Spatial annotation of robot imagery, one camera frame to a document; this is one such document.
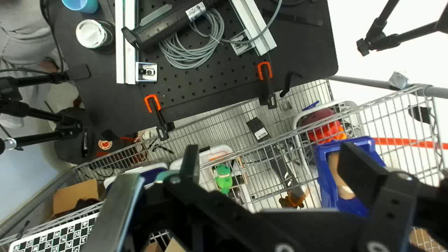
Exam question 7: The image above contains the wire rack shelf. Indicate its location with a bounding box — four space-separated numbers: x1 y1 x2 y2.
0 78 445 252

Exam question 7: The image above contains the orange black clamp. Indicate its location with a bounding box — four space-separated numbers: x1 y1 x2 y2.
142 94 175 140
256 60 277 109

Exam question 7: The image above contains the green toy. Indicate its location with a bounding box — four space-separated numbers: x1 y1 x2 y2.
214 164 232 195

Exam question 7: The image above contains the checkerboard calibration sheet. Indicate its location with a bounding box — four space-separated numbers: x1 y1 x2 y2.
8 213 98 252

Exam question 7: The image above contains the black perforated table board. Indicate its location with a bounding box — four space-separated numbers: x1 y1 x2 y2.
40 0 340 137

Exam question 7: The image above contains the black small device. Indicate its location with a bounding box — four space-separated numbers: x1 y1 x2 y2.
246 118 270 141

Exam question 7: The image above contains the black tripod at right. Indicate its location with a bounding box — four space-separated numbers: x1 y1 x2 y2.
355 0 448 57

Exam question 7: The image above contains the blue cup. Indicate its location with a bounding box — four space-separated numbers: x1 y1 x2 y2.
61 0 99 14

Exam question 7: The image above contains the aluminium extrusion rail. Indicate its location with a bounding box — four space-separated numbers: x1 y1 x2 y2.
113 0 156 85
229 0 277 56

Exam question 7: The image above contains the white round container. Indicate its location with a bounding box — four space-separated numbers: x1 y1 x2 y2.
75 20 107 49

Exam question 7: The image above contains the coiled grey cable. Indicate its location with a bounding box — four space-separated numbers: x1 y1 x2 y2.
158 6 226 70

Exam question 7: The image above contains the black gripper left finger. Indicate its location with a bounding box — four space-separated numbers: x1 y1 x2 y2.
134 144 323 252

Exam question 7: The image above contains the black camera tripod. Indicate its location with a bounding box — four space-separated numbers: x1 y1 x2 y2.
0 71 89 155

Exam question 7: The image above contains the cardboard box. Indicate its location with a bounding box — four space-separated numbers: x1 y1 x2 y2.
51 179 103 217

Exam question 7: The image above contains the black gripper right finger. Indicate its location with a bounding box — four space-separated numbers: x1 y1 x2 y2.
338 143 448 252

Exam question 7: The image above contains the blue plastic bin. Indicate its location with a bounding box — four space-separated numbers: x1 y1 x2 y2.
315 136 385 217

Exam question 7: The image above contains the orange red toy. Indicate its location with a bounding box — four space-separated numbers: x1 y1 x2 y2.
298 108 347 144

